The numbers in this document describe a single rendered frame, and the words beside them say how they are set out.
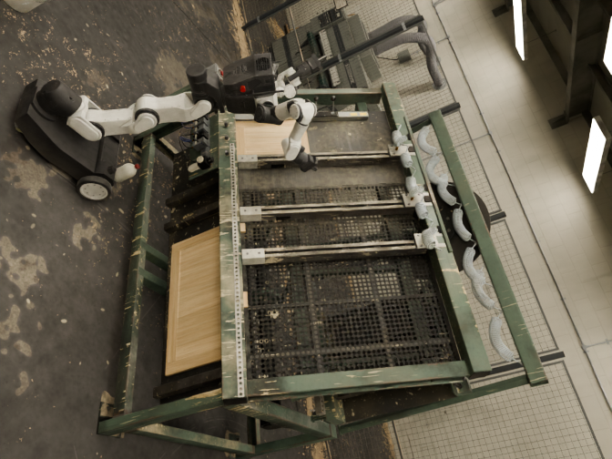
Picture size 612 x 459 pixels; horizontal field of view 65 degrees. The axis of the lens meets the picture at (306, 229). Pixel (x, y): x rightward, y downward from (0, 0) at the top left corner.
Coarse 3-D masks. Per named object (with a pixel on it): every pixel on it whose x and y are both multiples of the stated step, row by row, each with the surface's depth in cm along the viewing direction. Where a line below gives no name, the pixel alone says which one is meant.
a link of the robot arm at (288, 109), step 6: (288, 102) 250; (294, 102) 246; (300, 102) 252; (306, 102) 254; (276, 108) 261; (282, 108) 256; (288, 108) 250; (294, 108) 245; (276, 114) 261; (282, 114) 258; (288, 114) 255; (294, 114) 246
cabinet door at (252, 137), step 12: (288, 120) 338; (240, 132) 328; (252, 132) 329; (264, 132) 330; (276, 132) 331; (288, 132) 332; (240, 144) 321; (252, 144) 322; (264, 144) 323; (276, 144) 324
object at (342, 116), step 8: (344, 112) 344; (352, 112) 345; (360, 112) 345; (240, 120) 334; (248, 120) 334; (312, 120) 341; (320, 120) 342; (328, 120) 343; (336, 120) 344; (344, 120) 345; (352, 120) 346
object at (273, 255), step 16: (400, 240) 279; (416, 240) 275; (256, 256) 266; (272, 256) 266; (288, 256) 268; (304, 256) 270; (320, 256) 272; (336, 256) 274; (352, 256) 276; (368, 256) 278; (384, 256) 280
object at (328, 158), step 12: (408, 144) 320; (240, 156) 308; (252, 156) 309; (264, 156) 309; (276, 156) 310; (312, 156) 314; (324, 156) 315; (336, 156) 317; (348, 156) 315; (360, 156) 316; (372, 156) 317; (384, 156) 318; (396, 156) 318; (240, 168) 310
